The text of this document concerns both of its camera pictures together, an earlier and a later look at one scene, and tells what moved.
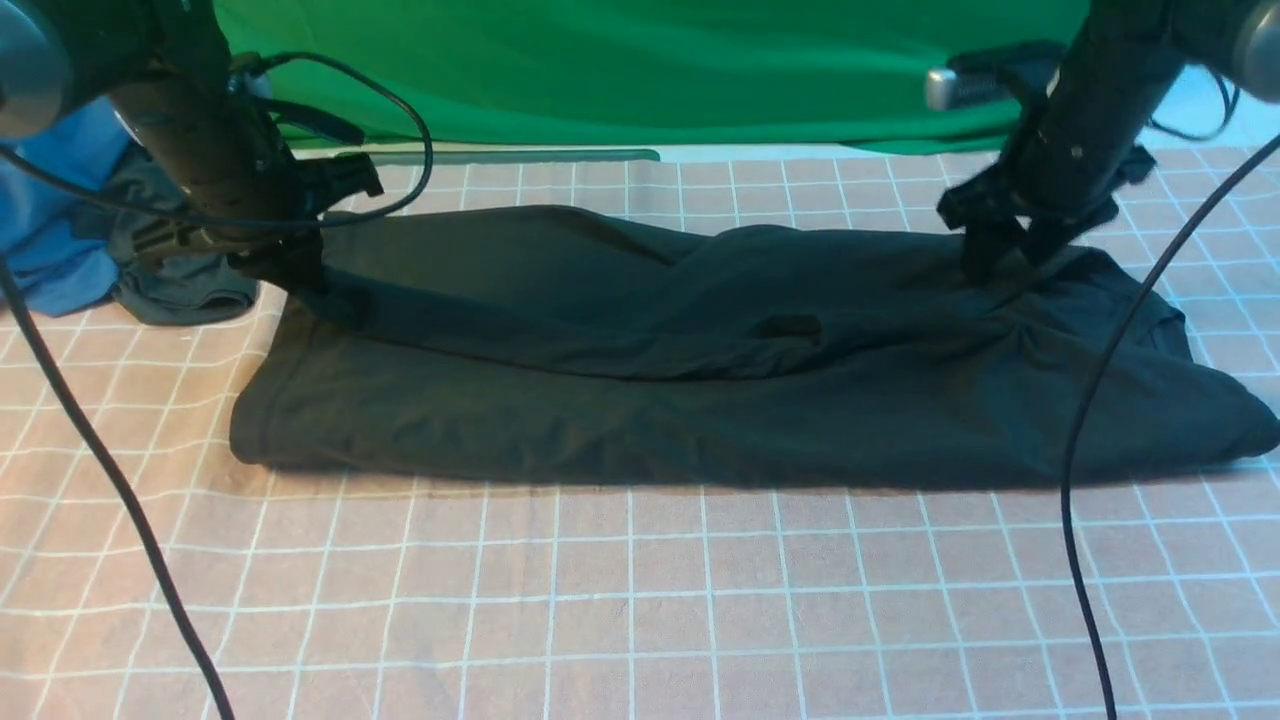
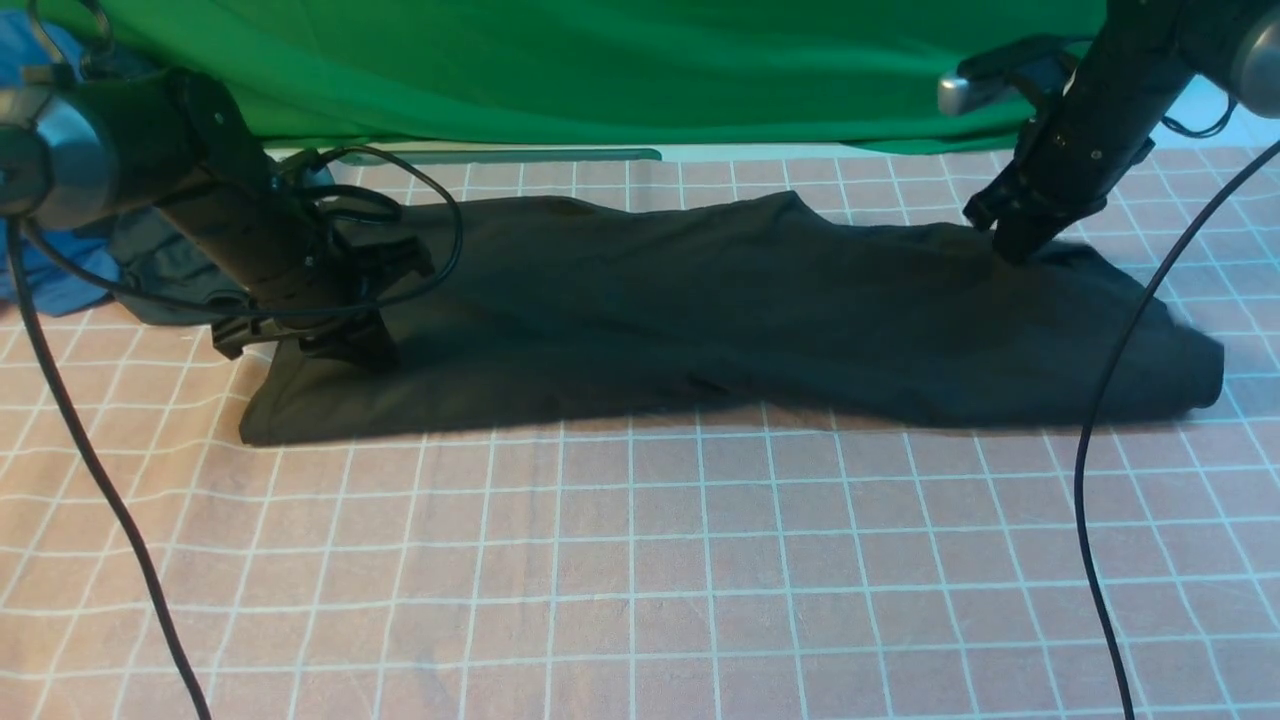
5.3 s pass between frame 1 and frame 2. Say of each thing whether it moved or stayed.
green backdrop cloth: stayed
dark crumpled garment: stayed
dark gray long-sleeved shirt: moved
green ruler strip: stayed
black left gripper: moved
